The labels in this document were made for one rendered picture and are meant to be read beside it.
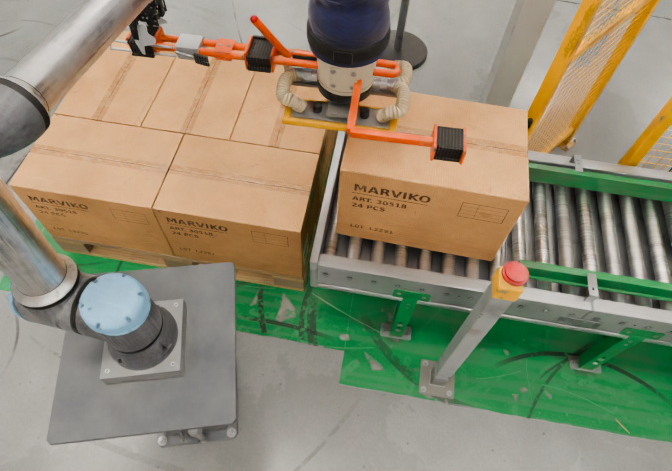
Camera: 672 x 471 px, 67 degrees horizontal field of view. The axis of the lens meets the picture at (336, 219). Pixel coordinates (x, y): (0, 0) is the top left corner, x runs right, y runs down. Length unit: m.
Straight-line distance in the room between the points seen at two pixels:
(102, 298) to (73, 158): 1.13
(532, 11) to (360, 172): 1.29
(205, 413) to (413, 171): 0.94
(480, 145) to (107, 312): 1.23
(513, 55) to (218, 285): 1.81
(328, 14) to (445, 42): 2.42
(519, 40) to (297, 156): 1.20
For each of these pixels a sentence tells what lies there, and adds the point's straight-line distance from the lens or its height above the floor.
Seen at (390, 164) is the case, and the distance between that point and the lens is 1.65.
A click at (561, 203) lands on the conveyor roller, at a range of 2.26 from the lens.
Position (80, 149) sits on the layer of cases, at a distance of 2.41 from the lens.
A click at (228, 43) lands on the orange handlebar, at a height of 1.24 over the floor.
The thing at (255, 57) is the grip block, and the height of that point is 1.25.
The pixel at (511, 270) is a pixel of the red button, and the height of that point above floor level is 1.04.
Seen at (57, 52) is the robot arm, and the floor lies 1.62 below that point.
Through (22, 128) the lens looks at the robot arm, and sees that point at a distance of 0.97.
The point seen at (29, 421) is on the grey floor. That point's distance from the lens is 2.55.
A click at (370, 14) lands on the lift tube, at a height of 1.46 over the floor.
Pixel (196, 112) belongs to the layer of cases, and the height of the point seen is 0.54.
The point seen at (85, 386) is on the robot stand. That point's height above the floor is 0.75.
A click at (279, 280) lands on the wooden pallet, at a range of 2.39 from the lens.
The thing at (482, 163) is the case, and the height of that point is 0.95.
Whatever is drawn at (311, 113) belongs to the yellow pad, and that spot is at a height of 1.12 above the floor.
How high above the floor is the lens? 2.23
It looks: 57 degrees down
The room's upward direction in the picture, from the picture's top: 4 degrees clockwise
